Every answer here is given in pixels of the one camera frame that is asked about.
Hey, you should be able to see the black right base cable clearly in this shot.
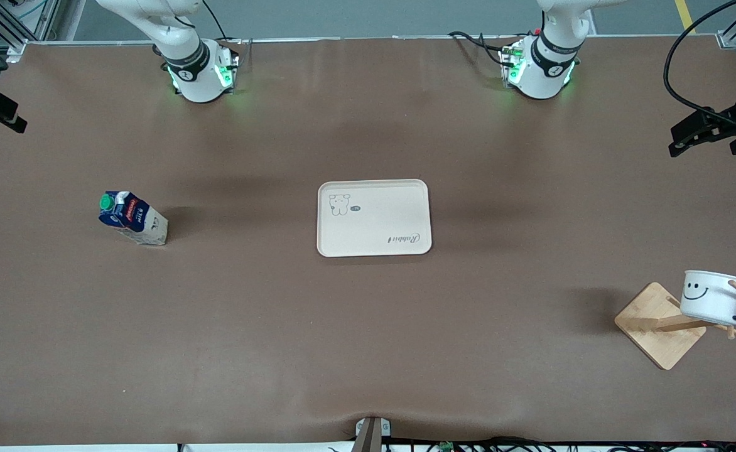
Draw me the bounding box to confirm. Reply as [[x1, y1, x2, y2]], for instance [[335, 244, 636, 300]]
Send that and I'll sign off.
[[202, 0, 244, 46]]

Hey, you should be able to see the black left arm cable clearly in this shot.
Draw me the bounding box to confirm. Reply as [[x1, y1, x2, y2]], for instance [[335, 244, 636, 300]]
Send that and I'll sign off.
[[664, 0, 736, 132]]

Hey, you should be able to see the white smiley enamel cup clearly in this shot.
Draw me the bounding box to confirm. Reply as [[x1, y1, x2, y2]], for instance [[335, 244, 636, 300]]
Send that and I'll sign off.
[[681, 270, 736, 326]]

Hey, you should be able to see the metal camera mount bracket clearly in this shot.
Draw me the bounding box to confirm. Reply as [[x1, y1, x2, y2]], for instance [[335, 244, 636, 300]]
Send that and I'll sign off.
[[353, 416, 392, 452]]

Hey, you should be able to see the black base cable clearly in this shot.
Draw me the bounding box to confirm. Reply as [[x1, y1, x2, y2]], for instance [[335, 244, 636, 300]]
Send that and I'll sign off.
[[448, 30, 508, 67], [202, 0, 244, 46]]

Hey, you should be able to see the blue white milk carton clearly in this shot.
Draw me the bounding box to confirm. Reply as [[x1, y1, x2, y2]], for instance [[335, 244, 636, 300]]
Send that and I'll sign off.
[[98, 191, 169, 246]]

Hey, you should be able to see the wooden cup rack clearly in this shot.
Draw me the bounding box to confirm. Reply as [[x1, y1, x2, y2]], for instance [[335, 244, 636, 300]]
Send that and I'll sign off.
[[614, 279, 736, 371]]

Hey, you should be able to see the black left base cable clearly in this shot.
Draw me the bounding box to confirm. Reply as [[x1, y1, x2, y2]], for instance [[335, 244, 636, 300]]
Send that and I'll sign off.
[[448, 30, 508, 67]]

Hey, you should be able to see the beige plastic tray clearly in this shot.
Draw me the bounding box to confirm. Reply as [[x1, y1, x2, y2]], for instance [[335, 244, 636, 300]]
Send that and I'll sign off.
[[317, 179, 433, 258]]

